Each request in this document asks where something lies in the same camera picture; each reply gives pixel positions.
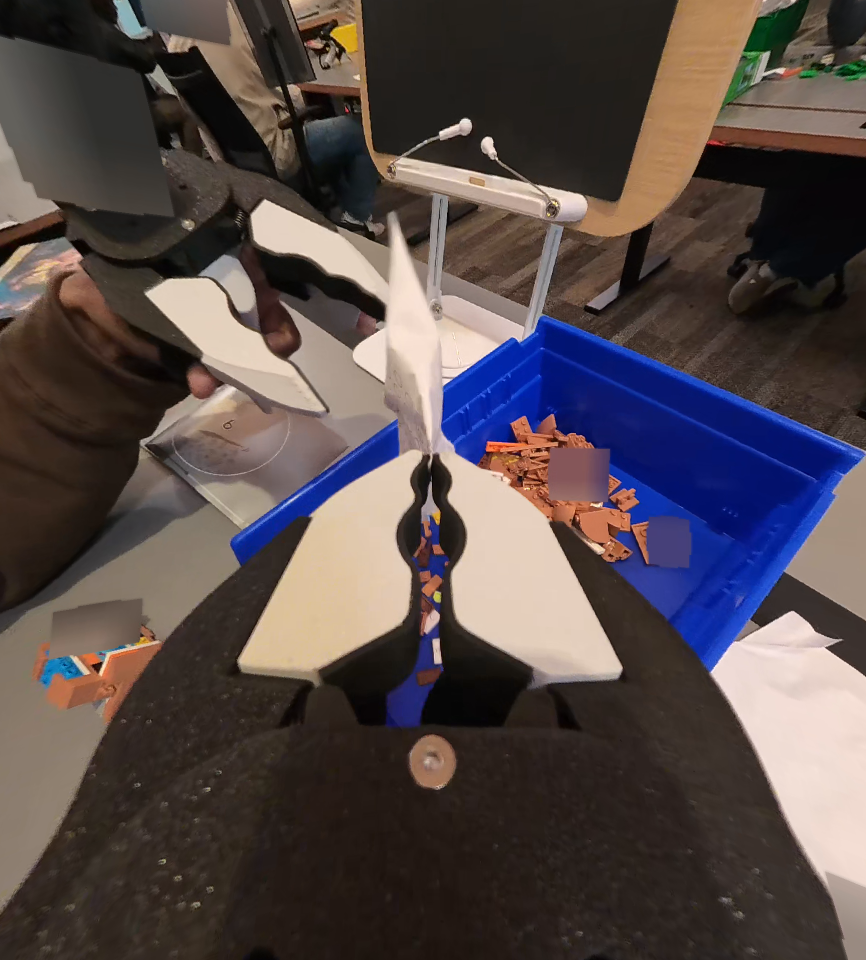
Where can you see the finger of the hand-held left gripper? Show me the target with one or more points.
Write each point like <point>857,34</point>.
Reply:
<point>238,337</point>
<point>313,240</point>

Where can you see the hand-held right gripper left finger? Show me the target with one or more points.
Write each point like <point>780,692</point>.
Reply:
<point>335,592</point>

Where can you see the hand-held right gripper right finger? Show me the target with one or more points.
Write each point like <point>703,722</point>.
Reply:
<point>530,592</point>

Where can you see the pile of brown toy bricks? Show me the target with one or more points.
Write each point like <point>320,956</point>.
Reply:
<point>530,465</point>

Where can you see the white printed paper bag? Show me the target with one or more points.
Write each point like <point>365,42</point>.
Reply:
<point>410,337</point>

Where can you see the blue plastic bin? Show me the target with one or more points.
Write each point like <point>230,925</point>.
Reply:
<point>665,420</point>

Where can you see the brown toy brick model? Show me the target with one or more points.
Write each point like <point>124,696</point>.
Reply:
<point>73,686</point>

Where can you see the person's left forearm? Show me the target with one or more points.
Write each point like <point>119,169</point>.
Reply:
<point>43,450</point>

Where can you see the grey desk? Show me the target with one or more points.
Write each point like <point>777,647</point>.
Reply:
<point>13,750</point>

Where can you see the wooden office desk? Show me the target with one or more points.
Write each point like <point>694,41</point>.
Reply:
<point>815,112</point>

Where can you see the person's left hand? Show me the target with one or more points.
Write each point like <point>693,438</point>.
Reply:
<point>271,315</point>

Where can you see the grey instruction booklet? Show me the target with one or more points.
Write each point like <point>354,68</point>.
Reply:
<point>290,457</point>

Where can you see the dark monitor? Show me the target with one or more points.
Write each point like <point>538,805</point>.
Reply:
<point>275,37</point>

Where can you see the black wood-rimmed panel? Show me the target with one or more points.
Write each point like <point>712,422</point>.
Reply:
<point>515,90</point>

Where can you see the white paper sheet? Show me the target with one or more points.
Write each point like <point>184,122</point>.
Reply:
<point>792,720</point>

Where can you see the green box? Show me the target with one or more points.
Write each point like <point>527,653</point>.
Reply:
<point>777,30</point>

